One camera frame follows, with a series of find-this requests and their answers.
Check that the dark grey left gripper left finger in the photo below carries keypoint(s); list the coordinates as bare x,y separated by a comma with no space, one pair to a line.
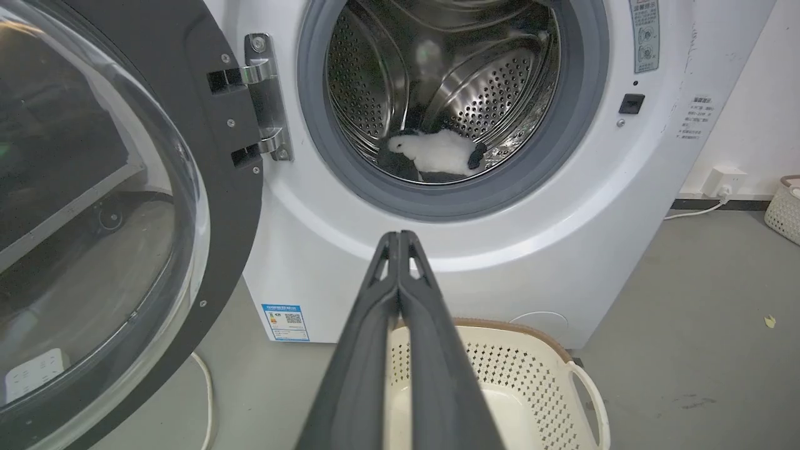
350,375

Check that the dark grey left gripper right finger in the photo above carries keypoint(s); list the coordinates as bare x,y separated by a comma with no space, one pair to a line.
444,381

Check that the white and black garment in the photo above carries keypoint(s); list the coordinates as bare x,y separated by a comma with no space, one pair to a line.
437,155

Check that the cream perforated laundry basket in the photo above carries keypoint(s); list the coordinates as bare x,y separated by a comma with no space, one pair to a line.
531,387

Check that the white front-load washing machine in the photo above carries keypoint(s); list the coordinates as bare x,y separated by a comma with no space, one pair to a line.
562,237

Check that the washing machine glass door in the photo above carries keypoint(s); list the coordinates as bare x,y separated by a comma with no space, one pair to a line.
106,219

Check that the white perforated storage basket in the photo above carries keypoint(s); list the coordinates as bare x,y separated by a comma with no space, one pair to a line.
784,209

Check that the small yellow floor scrap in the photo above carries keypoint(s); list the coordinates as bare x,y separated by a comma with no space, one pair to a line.
770,321

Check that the white wall power adapter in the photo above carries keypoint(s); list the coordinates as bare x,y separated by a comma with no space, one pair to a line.
722,181

